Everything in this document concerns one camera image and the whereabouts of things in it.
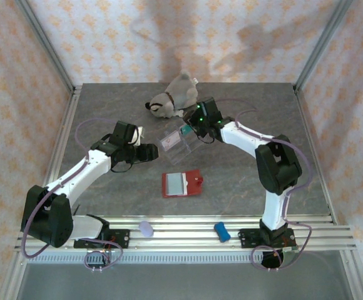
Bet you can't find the black connector box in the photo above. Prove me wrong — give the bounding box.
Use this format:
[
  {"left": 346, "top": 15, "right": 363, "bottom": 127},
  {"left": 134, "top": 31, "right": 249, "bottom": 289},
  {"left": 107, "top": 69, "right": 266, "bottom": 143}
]
[{"left": 85, "top": 251, "right": 112, "bottom": 271}]

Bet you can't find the grey plush dog toy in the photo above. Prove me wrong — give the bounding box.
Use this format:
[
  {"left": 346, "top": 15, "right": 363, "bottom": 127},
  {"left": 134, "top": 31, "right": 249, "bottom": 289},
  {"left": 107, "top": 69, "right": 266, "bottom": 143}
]
[{"left": 145, "top": 69, "right": 201, "bottom": 119}]

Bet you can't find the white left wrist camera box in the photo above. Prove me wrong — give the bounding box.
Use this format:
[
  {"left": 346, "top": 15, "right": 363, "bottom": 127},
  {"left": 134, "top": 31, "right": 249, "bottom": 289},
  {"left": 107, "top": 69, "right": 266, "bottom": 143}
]
[{"left": 132, "top": 125, "right": 147, "bottom": 146}]

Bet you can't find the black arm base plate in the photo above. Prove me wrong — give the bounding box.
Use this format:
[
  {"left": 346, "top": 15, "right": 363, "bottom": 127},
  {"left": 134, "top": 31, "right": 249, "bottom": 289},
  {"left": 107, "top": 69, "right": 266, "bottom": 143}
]
[
  {"left": 73, "top": 229, "right": 130, "bottom": 250},
  {"left": 238, "top": 227, "right": 295, "bottom": 249}
]

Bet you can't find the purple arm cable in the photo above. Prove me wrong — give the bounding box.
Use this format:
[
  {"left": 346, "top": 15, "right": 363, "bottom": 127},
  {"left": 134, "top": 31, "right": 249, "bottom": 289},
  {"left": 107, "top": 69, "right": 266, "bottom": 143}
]
[
  {"left": 21, "top": 118, "right": 123, "bottom": 272},
  {"left": 214, "top": 97, "right": 313, "bottom": 271}
]

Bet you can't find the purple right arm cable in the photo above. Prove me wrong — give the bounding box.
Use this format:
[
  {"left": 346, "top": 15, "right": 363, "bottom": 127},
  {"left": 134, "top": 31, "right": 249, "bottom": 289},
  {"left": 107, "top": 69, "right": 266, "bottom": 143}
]
[{"left": 214, "top": 97, "right": 313, "bottom": 271}]

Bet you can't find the lavender oval object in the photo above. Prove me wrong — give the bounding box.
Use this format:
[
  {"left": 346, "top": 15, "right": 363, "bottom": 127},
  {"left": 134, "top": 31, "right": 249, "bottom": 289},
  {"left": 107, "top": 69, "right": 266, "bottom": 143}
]
[{"left": 138, "top": 220, "right": 155, "bottom": 239}]

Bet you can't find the aluminium front rail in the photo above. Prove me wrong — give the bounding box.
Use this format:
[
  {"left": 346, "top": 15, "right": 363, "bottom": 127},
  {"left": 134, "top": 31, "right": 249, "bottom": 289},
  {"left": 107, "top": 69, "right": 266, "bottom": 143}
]
[{"left": 14, "top": 214, "right": 357, "bottom": 253}]

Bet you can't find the grey slotted cable duct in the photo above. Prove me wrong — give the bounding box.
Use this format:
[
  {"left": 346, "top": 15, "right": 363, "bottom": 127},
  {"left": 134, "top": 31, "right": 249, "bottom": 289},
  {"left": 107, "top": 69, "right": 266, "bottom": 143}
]
[{"left": 28, "top": 252, "right": 265, "bottom": 264}]

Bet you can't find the red leather card holder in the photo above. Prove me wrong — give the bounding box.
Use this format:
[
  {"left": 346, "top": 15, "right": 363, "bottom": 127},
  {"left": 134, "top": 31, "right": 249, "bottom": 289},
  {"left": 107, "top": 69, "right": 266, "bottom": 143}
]
[{"left": 161, "top": 169, "right": 205, "bottom": 199}]

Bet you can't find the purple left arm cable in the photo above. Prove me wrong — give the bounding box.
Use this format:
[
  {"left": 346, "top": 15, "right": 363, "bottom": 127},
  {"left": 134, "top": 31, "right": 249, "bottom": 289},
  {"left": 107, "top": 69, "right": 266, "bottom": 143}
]
[{"left": 21, "top": 118, "right": 123, "bottom": 272}]

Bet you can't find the blue bone-shaped object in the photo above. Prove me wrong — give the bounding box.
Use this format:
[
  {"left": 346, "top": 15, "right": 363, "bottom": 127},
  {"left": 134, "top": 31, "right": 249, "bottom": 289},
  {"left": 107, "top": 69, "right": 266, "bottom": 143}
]
[{"left": 213, "top": 221, "right": 232, "bottom": 243}]

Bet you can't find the aluminium side rail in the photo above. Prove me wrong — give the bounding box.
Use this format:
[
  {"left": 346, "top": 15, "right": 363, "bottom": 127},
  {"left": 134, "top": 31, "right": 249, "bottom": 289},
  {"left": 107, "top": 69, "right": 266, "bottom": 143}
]
[
  {"left": 293, "top": 84, "right": 339, "bottom": 225},
  {"left": 32, "top": 84, "right": 83, "bottom": 226}
]

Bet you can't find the aluminium corner post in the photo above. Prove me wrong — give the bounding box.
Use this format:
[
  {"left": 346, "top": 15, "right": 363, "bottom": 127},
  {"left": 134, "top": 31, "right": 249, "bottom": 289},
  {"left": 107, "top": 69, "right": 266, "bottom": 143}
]
[
  {"left": 293, "top": 0, "right": 355, "bottom": 94},
  {"left": 14, "top": 0, "right": 76, "bottom": 94}
]

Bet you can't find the clear plastic card case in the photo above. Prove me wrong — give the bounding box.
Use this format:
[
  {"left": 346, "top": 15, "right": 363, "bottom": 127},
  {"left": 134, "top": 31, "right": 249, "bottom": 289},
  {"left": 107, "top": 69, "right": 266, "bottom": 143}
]
[{"left": 156, "top": 122, "right": 203, "bottom": 166}]

